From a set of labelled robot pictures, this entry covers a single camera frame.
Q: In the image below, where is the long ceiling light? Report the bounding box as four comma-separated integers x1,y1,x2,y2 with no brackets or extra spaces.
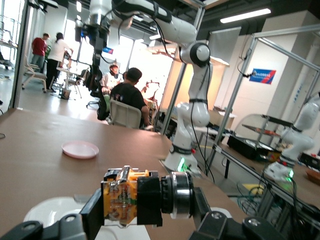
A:
219,8,272,24

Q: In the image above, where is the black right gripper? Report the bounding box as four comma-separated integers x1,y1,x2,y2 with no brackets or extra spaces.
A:
83,23,111,76

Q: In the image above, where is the white lidded lunch box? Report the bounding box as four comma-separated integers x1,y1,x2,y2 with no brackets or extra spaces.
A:
23,196,233,240

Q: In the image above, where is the white round plate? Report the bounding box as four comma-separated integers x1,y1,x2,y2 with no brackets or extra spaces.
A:
61,140,100,160

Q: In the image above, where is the aluminium frame cage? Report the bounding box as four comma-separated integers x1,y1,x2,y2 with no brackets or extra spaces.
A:
204,23,320,176

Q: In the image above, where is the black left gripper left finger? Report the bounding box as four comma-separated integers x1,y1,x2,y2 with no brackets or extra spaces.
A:
0,187,105,240

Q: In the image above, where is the black office chair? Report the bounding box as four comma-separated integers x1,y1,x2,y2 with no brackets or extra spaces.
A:
86,66,111,121

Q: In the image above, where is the large blue red sign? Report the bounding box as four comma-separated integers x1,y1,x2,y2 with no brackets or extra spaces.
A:
249,68,277,85

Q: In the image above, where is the black equipment case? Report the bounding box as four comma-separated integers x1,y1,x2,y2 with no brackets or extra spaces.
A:
226,134,276,161

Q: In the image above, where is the white plastic chair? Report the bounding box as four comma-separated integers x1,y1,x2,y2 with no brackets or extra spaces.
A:
107,99,143,130

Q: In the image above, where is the grey metal chair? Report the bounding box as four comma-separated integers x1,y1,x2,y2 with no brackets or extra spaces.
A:
21,55,48,94

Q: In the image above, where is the person in red shirt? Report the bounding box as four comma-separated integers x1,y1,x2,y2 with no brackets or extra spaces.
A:
31,32,50,73

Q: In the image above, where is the person in black shirt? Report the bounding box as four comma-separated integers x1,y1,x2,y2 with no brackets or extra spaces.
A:
109,67,154,131

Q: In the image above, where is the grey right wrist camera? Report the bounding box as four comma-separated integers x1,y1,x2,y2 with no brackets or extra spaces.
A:
74,26,85,43

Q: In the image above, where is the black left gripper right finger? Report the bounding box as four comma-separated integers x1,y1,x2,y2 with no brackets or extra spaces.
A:
188,186,288,240

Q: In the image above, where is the seated person light top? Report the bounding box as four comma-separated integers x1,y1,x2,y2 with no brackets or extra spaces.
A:
101,63,121,96

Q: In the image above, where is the person in white shirt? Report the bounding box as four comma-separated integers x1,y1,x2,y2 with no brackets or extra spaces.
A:
45,32,74,93

